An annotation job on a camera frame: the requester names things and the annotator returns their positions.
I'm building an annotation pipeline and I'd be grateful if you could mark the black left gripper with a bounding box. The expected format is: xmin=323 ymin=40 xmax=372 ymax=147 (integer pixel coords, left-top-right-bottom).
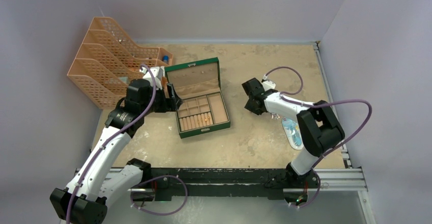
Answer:
xmin=141 ymin=83 xmax=182 ymax=116

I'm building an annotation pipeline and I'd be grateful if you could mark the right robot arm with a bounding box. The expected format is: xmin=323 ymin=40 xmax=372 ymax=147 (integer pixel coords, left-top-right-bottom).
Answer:
xmin=241 ymin=78 xmax=345 ymax=187

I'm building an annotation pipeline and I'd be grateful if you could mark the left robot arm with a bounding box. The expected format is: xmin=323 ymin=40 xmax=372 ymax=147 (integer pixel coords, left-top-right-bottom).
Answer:
xmin=49 ymin=79 xmax=182 ymax=223

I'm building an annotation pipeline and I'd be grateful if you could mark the green jewelry box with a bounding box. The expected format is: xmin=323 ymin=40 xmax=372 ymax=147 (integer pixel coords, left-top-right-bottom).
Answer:
xmin=165 ymin=57 xmax=231 ymax=139

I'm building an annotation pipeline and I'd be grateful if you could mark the blue white oval dish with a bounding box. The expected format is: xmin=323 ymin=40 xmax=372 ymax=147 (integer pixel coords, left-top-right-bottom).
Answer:
xmin=281 ymin=117 xmax=303 ymax=150

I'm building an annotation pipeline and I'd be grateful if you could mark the orange mesh file organizer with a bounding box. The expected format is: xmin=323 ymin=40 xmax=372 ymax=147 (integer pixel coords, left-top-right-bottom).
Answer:
xmin=67 ymin=17 xmax=174 ymax=109

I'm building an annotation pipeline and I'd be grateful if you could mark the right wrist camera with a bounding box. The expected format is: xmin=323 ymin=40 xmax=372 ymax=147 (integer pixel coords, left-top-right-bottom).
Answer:
xmin=261 ymin=75 xmax=276 ymax=91

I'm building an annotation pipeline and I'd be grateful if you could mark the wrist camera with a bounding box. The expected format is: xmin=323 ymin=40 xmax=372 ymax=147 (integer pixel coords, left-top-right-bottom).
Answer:
xmin=261 ymin=75 xmax=276 ymax=91
xmin=140 ymin=66 xmax=165 ymax=89

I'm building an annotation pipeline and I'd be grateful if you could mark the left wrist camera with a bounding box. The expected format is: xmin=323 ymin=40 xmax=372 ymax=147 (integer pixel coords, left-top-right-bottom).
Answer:
xmin=140 ymin=66 xmax=165 ymax=89

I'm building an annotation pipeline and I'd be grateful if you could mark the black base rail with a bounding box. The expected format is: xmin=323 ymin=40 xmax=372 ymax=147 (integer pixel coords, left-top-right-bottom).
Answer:
xmin=127 ymin=158 xmax=319 ymax=202

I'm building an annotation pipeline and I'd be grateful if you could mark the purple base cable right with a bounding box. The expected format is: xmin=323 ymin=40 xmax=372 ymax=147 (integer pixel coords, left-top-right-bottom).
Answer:
xmin=285 ymin=170 xmax=321 ymax=210

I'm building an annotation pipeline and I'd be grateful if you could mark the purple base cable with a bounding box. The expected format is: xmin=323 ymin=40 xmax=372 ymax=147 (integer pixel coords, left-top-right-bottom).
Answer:
xmin=285 ymin=170 xmax=321 ymax=210
xmin=129 ymin=174 xmax=188 ymax=216

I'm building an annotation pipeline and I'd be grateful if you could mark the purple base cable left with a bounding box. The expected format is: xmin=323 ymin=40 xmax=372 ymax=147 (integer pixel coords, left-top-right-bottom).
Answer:
xmin=129 ymin=174 xmax=188 ymax=216

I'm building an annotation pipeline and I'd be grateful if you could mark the aluminium frame rail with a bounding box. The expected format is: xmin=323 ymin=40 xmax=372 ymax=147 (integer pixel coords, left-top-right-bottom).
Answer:
xmin=312 ymin=41 xmax=375 ymax=224

